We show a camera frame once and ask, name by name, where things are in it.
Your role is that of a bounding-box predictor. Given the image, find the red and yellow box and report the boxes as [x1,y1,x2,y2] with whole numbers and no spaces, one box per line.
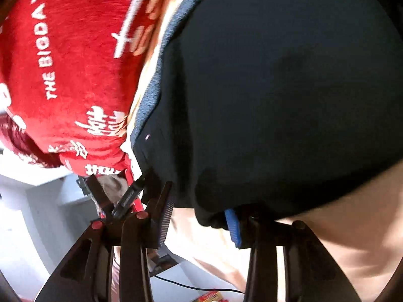
[194,289,229,302]

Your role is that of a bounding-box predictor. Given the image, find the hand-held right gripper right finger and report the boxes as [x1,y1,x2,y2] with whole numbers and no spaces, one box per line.
[225,209,361,302]

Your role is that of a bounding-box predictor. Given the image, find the black cable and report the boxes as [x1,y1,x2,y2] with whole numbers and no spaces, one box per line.
[154,274,246,294]

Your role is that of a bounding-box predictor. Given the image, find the black pants with grey waistband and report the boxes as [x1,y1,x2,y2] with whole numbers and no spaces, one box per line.
[128,0,403,231]

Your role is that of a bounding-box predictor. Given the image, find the red printed blanket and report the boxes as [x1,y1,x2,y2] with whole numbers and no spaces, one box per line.
[0,0,178,177]

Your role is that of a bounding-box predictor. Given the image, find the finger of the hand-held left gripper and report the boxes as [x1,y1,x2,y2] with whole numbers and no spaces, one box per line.
[111,177,146,218]
[85,174,110,210]

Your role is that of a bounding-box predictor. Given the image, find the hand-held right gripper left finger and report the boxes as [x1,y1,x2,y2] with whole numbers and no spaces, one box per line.
[38,181,176,302]

